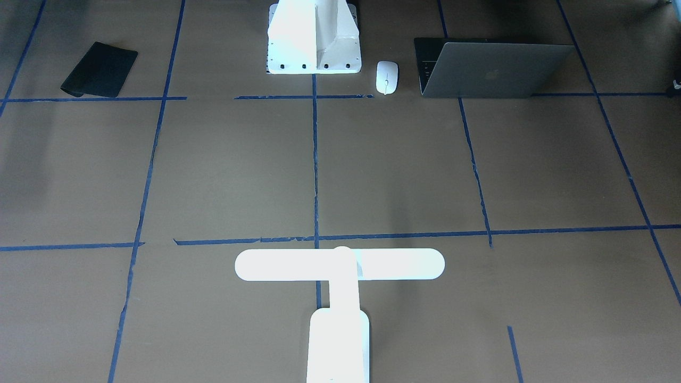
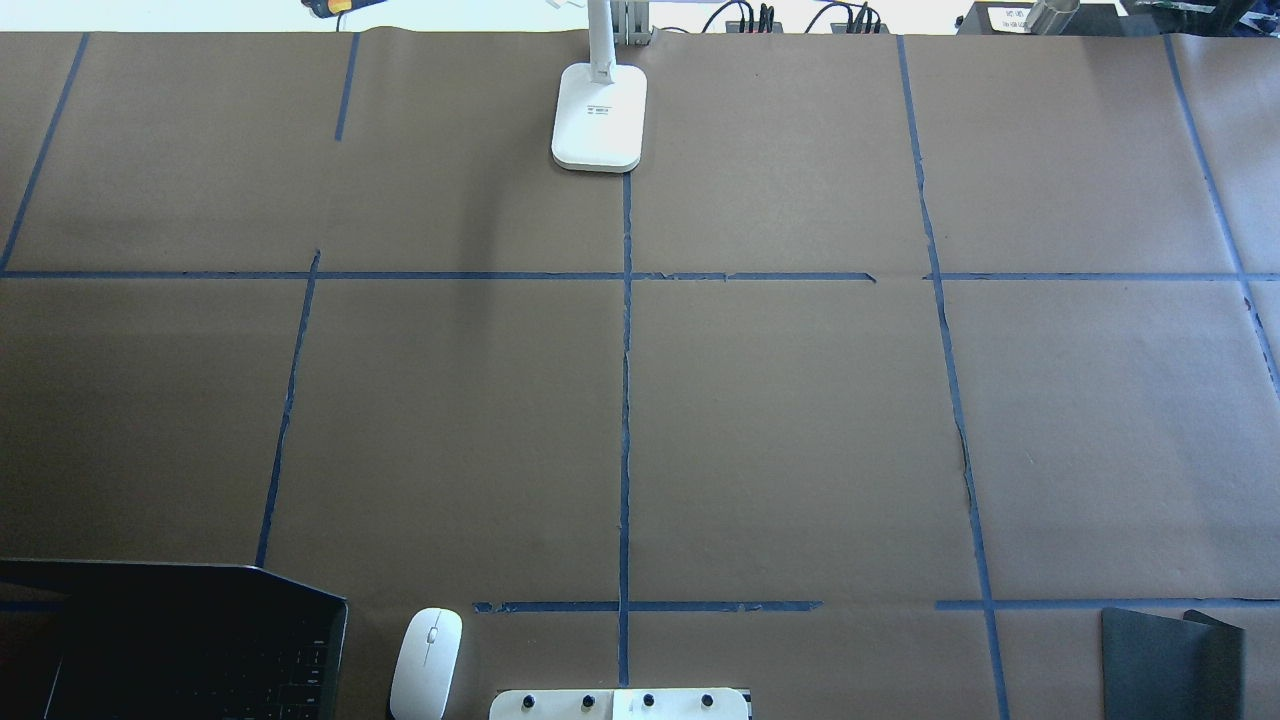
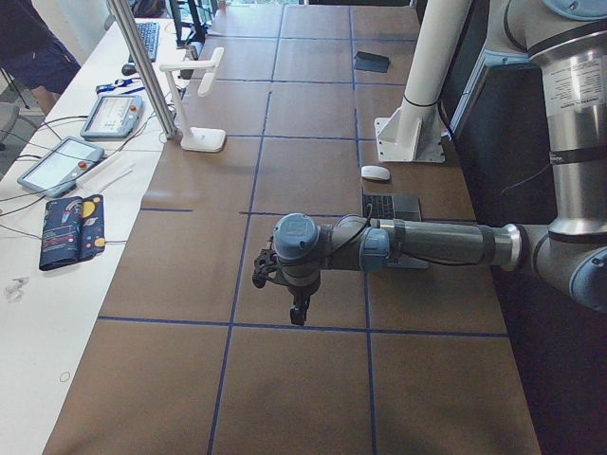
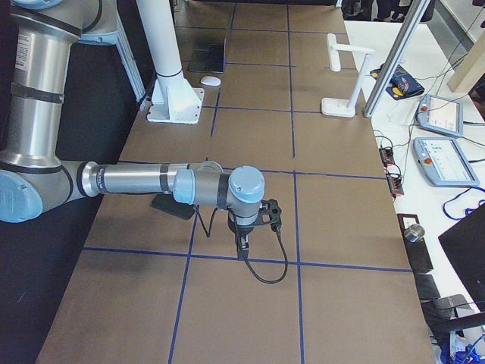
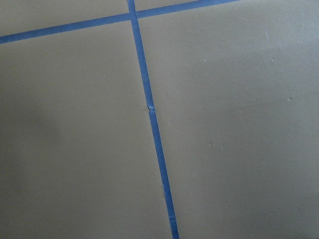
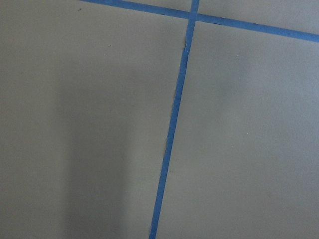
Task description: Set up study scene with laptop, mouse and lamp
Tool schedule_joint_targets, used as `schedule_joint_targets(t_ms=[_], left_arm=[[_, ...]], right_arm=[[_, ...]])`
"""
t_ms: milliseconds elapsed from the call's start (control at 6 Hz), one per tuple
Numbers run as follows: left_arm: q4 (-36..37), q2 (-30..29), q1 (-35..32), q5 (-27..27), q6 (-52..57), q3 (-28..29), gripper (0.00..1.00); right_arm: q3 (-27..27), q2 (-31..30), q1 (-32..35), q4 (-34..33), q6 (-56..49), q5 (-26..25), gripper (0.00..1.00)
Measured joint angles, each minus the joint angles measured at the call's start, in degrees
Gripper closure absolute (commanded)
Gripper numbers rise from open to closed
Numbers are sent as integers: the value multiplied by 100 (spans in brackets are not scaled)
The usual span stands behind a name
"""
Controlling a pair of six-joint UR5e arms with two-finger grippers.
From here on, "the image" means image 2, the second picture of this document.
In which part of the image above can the white pedestal column mount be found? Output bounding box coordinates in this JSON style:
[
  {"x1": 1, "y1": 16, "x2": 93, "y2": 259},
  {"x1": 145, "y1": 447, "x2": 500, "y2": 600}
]
[{"x1": 488, "y1": 687, "x2": 753, "y2": 719}]

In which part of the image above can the aluminium frame post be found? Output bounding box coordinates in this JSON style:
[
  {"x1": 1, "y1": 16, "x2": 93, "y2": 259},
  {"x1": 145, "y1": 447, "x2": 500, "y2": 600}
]
[{"x1": 609, "y1": 0, "x2": 653, "y2": 46}]

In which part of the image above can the white desk lamp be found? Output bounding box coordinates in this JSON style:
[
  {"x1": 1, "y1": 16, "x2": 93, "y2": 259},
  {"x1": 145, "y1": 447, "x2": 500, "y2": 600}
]
[{"x1": 550, "y1": 1, "x2": 649, "y2": 174}]

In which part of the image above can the white computer mouse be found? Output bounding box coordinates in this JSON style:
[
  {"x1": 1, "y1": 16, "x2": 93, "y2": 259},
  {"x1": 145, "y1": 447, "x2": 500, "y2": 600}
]
[{"x1": 388, "y1": 609, "x2": 463, "y2": 719}]

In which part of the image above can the dark grey laptop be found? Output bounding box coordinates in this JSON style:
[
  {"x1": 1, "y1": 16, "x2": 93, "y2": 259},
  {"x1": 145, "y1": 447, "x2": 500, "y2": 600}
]
[{"x1": 3, "y1": 559, "x2": 349, "y2": 719}]

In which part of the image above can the silver metal cylinder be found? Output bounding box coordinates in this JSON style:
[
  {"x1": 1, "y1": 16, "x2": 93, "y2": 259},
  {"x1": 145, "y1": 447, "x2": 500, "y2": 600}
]
[{"x1": 1024, "y1": 0, "x2": 1082, "y2": 36}]

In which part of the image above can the dark grey mouse pad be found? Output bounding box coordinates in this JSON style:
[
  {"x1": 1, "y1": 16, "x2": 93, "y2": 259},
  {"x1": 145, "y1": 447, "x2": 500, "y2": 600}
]
[{"x1": 1100, "y1": 607, "x2": 1245, "y2": 719}]

